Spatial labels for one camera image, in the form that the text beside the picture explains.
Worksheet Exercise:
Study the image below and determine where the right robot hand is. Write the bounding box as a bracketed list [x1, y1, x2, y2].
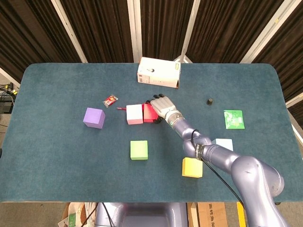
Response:
[145, 94, 178, 124]

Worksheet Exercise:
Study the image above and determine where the red foam cube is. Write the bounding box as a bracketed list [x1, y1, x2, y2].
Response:
[142, 103, 160, 123]

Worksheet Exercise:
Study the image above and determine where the pink foam cube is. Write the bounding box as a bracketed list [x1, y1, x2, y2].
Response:
[125, 104, 144, 125]

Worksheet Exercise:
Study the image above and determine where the purple foam cube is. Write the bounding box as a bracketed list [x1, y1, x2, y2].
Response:
[82, 107, 106, 130]

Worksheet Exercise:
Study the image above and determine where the white cardboard box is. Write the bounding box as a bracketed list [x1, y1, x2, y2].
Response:
[137, 57, 182, 89]

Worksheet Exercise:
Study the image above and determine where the green foam cube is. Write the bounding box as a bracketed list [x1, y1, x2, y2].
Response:
[129, 140, 149, 161]

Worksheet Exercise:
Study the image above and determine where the small red candy packet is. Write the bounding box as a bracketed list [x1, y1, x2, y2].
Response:
[102, 94, 118, 108]

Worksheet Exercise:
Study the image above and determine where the yellow foam cube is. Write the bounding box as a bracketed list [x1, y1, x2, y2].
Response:
[181, 157, 204, 178]

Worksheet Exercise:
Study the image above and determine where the light blue foam cube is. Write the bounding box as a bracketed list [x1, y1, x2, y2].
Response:
[211, 139, 234, 152]

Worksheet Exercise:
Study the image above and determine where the green foil packet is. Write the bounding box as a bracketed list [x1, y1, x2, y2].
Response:
[223, 109, 246, 130]

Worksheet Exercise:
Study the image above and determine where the dark brown curtain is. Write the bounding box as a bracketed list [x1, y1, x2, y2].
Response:
[0, 0, 303, 123]

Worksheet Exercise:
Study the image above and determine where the grey-blue robot torso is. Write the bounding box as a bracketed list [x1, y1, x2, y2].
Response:
[94, 202, 190, 227]

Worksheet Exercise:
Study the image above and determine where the brown cardboard box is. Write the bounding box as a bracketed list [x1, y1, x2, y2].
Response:
[187, 202, 229, 227]

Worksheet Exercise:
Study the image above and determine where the teal felt table cover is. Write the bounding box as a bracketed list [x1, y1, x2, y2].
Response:
[0, 62, 303, 203]

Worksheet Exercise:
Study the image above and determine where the yellow strip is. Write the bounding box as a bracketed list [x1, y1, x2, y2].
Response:
[236, 202, 247, 227]

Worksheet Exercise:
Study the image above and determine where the white paper bag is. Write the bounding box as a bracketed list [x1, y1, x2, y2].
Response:
[58, 202, 98, 227]

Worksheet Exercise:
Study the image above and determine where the white frame post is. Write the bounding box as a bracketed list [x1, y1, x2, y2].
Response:
[240, 0, 298, 64]
[126, 0, 143, 63]
[285, 92, 303, 107]
[0, 67, 21, 88]
[51, 0, 89, 63]
[174, 0, 202, 64]

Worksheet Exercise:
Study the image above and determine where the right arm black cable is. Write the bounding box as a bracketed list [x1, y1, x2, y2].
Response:
[191, 129, 244, 206]

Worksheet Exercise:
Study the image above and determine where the black torso cable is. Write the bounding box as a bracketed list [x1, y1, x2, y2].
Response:
[101, 202, 113, 227]

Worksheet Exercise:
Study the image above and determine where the black equipment with cables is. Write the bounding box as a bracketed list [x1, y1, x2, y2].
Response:
[0, 82, 19, 114]

